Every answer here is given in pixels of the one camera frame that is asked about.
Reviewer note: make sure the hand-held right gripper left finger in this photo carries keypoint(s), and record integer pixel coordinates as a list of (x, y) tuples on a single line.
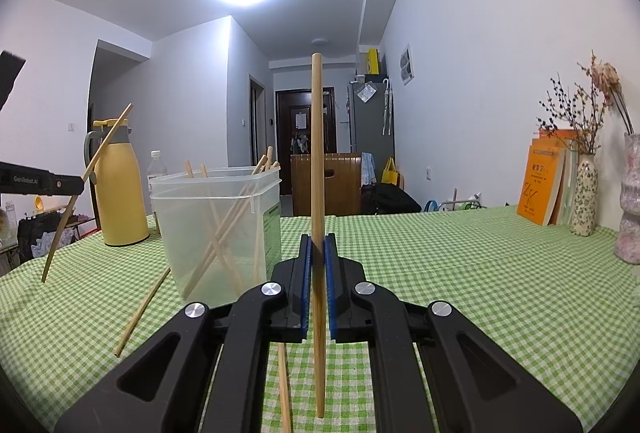
[(308, 293)]

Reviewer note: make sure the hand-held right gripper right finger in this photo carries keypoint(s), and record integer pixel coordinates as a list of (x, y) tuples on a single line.
[(330, 293)]

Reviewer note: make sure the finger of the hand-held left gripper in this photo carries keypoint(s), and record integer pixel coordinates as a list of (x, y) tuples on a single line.
[(70, 184)]

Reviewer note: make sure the clear plastic container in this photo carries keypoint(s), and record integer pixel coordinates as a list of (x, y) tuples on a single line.
[(170, 263), (200, 190)]

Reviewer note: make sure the yellow thermos jug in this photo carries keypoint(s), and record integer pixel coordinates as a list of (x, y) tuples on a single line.
[(122, 193)]

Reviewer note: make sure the grey clothes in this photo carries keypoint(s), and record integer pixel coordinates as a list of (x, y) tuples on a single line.
[(45, 240)]

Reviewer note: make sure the clear plastic water bottle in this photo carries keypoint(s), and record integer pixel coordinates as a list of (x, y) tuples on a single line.
[(157, 165)]

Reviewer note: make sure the black bag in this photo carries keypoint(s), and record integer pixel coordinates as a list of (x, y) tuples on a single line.
[(392, 200)]

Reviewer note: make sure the green checkered tablecloth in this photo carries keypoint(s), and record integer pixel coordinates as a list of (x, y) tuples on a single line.
[(450, 288)]

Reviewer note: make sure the teal towel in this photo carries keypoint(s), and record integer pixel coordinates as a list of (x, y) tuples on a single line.
[(367, 168)]

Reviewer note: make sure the dark brown entrance door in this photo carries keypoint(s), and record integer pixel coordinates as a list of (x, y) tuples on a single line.
[(295, 163)]

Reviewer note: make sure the blue bag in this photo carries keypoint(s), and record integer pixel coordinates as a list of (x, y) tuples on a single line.
[(432, 205)]

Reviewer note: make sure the yellow tote bag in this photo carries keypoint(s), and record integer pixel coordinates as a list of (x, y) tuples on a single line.
[(391, 173)]

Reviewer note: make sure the grey refrigerator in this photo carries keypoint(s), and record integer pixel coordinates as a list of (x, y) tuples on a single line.
[(372, 138)]

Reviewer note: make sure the wood framed interior door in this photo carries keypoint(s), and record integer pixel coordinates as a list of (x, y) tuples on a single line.
[(257, 128)]

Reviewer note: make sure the white folded umbrella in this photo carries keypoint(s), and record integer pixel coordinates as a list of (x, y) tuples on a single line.
[(387, 108)]

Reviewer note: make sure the paper sheet on refrigerator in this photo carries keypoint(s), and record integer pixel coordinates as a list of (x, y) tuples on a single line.
[(366, 92)]

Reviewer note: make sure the orange book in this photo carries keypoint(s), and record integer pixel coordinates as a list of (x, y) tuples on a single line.
[(537, 188), (555, 135)]

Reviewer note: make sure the yellow box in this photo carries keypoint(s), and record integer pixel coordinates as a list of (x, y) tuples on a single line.
[(372, 62)]

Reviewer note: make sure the pale book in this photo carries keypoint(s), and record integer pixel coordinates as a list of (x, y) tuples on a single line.
[(565, 193)]

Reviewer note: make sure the floral patterned vase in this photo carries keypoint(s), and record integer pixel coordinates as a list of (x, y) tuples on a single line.
[(584, 193)]

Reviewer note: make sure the dark dried branches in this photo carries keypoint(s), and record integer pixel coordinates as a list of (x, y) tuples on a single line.
[(585, 143)]

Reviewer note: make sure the wall poster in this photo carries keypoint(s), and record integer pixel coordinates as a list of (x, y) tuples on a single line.
[(407, 64)]

